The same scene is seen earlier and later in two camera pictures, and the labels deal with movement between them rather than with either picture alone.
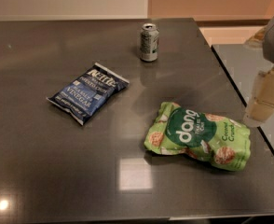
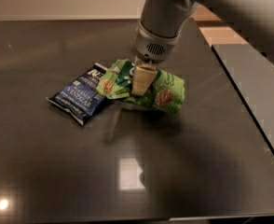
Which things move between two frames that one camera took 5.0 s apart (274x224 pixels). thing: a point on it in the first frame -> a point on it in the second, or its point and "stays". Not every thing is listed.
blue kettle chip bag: (84, 95) stays
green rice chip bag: (212, 138) -> (166, 91)
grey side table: (242, 66) stays
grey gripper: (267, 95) -> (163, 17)
